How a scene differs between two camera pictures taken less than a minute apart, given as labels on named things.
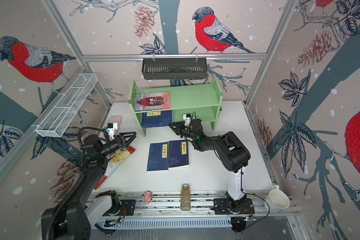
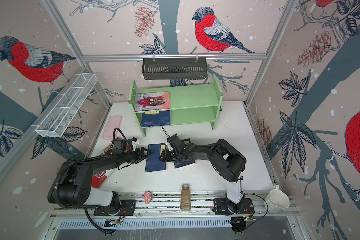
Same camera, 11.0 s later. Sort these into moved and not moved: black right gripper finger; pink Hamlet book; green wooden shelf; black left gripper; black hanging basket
Moved: black right gripper finger; black left gripper
Not moved: pink Hamlet book; black hanging basket; green wooden shelf
